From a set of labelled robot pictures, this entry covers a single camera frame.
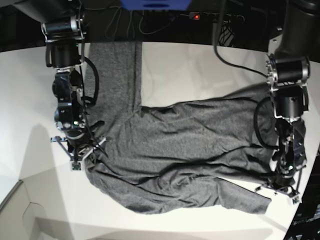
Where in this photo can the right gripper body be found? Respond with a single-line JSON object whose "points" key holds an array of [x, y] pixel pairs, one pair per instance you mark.
{"points": [[67, 87]]}

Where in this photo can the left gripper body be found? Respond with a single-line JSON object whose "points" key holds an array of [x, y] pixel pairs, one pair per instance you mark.
{"points": [[291, 156]]}

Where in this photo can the grey t-shirt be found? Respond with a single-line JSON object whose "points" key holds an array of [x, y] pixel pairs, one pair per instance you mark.
{"points": [[159, 159]]}

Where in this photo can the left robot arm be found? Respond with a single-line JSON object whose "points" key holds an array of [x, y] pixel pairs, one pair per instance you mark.
{"points": [[288, 70]]}

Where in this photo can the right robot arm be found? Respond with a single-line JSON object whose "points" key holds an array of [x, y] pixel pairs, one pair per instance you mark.
{"points": [[61, 23]]}

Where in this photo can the grey cardboard box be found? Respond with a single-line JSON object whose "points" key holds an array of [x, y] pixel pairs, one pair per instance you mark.
{"points": [[23, 219]]}

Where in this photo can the blue box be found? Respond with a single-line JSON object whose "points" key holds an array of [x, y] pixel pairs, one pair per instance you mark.
{"points": [[143, 5]]}

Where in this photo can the black power strip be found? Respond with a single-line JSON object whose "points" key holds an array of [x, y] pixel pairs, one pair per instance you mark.
{"points": [[214, 17]]}

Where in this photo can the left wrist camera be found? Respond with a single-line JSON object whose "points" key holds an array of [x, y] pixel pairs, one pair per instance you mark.
{"points": [[295, 199]]}

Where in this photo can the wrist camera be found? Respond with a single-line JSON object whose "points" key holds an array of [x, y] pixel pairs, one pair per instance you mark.
{"points": [[76, 166], [295, 199]]}

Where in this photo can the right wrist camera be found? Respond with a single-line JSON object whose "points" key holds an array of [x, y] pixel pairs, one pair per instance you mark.
{"points": [[76, 166]]}

